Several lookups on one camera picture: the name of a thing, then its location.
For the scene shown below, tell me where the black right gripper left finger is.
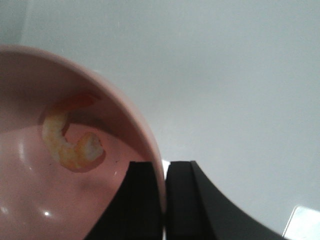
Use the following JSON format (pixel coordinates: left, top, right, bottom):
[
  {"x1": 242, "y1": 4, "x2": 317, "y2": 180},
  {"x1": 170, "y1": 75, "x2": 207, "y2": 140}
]
[{"x1": 86, "y1": 161, "x2": 163, "y2": 240}]

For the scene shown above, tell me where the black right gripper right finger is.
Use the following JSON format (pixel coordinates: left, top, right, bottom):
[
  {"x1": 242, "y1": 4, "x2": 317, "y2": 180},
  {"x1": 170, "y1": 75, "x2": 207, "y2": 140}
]
[{"x1": 165, "y1": 161, "x2": 283, "y2": 240}]

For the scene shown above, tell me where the shrimp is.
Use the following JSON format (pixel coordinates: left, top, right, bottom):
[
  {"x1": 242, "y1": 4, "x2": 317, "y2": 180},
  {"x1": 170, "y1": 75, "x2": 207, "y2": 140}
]
[{"x1": 42, "y1": 93, "x2": 104, "y2": 171}]

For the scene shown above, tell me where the pink bowl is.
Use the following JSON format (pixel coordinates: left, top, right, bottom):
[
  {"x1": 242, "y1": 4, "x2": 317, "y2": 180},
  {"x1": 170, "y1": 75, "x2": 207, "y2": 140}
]
[{"x1": 0, "y1": 45, "x2": 166, "y2": 240}]

